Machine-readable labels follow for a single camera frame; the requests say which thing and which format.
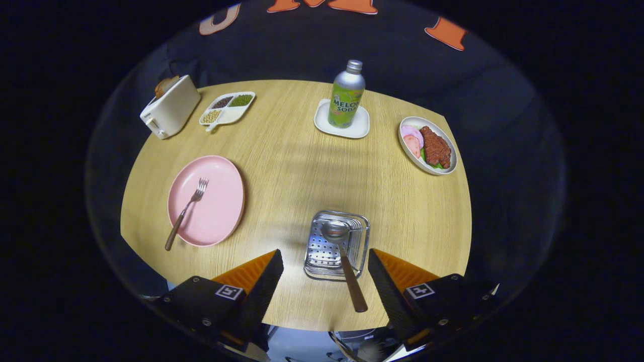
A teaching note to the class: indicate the green lettuce leaf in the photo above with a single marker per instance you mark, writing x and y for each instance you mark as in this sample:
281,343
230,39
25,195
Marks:
436,165

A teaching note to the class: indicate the cream toaster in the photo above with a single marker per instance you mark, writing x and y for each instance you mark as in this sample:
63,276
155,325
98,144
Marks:
171,108

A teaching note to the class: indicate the green soda bottle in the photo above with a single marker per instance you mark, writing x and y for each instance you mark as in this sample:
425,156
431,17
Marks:
344,100

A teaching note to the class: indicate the brown toast slice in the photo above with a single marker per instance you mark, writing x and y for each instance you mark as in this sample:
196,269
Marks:
172,81
162,88

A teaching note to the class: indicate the white oval plate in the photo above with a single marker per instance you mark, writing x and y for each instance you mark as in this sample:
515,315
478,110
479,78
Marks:
446,170

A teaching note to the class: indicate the white square coaster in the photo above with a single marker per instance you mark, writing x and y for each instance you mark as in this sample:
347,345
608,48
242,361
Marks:
322,125

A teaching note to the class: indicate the pile of yellow beans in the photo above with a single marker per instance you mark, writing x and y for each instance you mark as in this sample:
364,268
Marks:
211,116

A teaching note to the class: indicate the pink ham slice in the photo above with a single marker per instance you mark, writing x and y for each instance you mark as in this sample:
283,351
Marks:
411,131
412,147

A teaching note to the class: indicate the white divided dish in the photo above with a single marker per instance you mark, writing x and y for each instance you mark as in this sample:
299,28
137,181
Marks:
232,115

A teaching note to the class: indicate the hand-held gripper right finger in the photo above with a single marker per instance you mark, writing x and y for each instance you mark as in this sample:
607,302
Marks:
390,299

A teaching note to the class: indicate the black backdrop cloth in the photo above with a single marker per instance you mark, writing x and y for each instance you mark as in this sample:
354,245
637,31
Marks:
282,50

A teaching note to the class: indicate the pile of dark beans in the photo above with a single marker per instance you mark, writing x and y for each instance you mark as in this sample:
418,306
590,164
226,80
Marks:
222,102

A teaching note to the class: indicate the pile of green beans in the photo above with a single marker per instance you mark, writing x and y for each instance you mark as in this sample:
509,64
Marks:
241,100

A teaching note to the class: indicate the pink round plate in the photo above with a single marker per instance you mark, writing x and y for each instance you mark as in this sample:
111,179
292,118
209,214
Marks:
216,211

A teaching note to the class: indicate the brown fried meat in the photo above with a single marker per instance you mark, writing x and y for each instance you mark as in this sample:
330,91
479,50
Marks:
435,147

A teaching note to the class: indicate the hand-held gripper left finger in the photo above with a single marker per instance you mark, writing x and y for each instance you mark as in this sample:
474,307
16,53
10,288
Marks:
261,296

